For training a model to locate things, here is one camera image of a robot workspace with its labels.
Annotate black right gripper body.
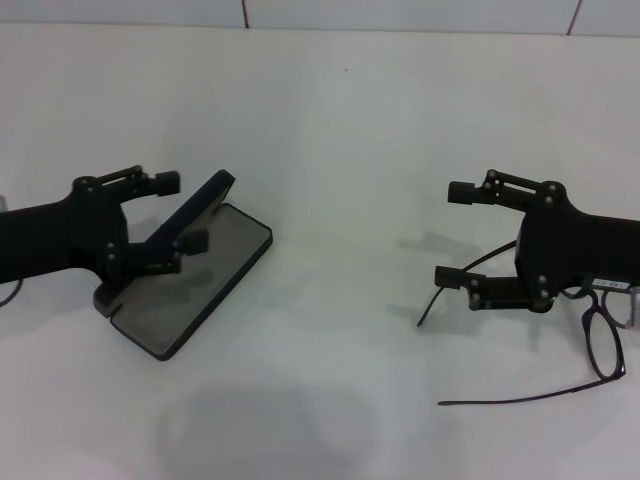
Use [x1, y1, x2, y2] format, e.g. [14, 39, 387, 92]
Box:
[513, 181, 640, 315]

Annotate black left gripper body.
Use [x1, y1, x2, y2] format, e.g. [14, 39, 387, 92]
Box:
[0, 176, 131, 285]

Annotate black glasses case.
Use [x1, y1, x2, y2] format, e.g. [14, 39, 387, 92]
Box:
[92, 169, 274, 362]

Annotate black glasses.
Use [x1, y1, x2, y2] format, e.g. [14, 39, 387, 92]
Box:
[417, 239, 629, 407]

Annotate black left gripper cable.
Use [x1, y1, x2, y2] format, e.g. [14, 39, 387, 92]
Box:
[0, 278, 25, 307]

